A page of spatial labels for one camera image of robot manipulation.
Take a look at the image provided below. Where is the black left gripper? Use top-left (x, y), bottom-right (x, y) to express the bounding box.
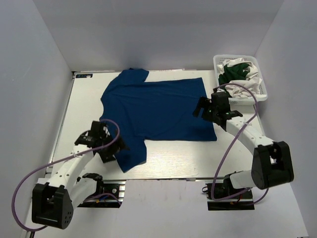
top-left (98, 129), bottom-right (130, 163)

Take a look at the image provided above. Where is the blue t shirt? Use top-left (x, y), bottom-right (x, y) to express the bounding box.
top-left (100, 69), bottom-right (217, 173)

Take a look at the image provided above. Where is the dark green t shirt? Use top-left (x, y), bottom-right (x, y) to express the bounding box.
top-left (218, 63), bottom-right (250, 85)

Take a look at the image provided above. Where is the white t shirt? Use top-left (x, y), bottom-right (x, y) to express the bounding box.
top-left (224, 58), bottom-right (263, 99)

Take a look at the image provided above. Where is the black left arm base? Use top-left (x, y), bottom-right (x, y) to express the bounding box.
top-left (78, 173), bottom-right (125, 208)

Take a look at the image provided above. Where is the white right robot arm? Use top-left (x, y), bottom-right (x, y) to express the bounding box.
top-left (193, 92), bottom-right (294, 198)

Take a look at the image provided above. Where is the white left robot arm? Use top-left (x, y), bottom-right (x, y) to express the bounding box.
top-left (31, 119), bottom-right (128, 230)

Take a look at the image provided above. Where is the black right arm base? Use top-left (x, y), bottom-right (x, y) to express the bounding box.
top-left (202, 175), bottom-right (255, 211)

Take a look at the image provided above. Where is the white plastic basket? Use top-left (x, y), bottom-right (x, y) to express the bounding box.
top-left (213, 55), bottom-right (267, 106)

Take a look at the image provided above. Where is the white cloth in basket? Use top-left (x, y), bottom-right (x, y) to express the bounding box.
top-left (216, 59), bottom-right (235, 74)

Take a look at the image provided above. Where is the blue table label sticker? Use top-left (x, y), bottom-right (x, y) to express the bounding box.
top-left (75, 74), bottom-right (93, 78)

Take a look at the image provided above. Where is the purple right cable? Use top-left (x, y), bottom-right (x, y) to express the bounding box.
top-left (211, 83), bottom-right (269, 205)

